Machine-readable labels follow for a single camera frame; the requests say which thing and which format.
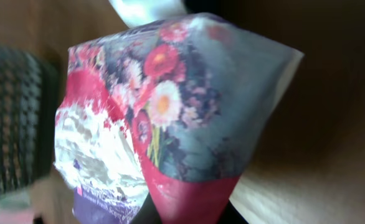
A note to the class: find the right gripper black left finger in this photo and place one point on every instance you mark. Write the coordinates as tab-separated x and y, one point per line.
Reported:
147	214

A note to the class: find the dark grey plastic basket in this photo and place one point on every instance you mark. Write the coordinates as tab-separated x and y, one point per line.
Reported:
28	101

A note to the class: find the white barcode scanner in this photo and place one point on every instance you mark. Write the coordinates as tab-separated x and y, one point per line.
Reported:
140	12

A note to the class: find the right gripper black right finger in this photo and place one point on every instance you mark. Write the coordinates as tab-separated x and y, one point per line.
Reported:
231	216

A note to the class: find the purple red tissue pack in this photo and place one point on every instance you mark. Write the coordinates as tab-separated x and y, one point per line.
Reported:
174	109

